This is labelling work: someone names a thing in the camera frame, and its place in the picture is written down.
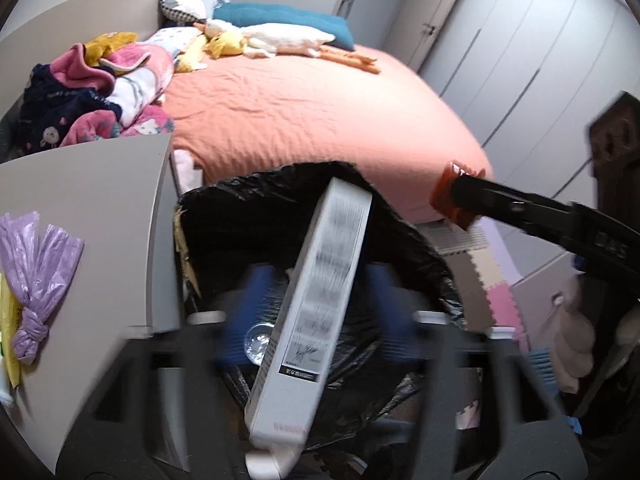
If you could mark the yellow packet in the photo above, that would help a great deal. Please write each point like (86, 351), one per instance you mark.
(10, 320)

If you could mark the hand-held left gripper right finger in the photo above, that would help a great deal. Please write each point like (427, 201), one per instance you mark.
(395, 310)

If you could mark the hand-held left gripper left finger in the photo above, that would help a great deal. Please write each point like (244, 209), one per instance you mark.
(250, 310)

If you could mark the grey bedside cabinet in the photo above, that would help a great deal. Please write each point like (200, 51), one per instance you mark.
(110, 200)

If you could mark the navy printed garment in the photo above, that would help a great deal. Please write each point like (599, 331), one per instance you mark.
(50, 110)

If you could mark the orange snack packet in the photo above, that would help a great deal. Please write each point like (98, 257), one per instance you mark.
(441, 195)

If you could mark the white wardrobe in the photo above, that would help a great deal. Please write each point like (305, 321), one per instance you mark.
(525, 60)

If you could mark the cardboard bin with black bag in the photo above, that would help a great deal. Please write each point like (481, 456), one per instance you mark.
(400, 245)

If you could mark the teal pillow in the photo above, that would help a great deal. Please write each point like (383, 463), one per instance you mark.
(280, 12)

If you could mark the knotted purple plastic bag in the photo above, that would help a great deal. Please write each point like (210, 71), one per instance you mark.
(40, 260)

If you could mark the mustard yellow garment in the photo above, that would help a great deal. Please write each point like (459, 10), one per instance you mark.
(107, 42)

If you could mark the light pink fluffy cloth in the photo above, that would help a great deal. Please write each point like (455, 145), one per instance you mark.
(187, 170)

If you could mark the white door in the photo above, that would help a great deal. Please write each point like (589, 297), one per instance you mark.
(370, 0)

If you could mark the patchwork pillow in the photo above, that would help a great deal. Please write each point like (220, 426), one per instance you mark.
(192, 2)

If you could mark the pink printed blanket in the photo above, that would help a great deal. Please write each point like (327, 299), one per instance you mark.
(145, 67)

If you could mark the dark wooden furniture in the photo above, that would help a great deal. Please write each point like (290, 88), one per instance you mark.
(617, 135)

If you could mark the white dotted cloth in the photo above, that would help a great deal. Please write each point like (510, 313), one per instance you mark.
(172, 37)

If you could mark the white goose plush toy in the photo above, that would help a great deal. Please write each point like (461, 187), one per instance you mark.
(285, 37)

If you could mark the beige plush toy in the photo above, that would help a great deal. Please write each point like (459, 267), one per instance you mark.
(572, 340)

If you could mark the foam puzzle floor mat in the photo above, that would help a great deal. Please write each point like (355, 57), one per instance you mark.
(480, 270)

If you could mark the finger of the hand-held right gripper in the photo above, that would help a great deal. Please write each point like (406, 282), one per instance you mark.
(510, 205)

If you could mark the yellow duck plush toy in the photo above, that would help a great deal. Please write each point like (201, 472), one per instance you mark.
(225, 44)

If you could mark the long white carton box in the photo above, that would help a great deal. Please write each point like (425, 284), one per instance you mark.
(320, 285)

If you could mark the bed with orange sheet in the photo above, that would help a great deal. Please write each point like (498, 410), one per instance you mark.
(300, 110)

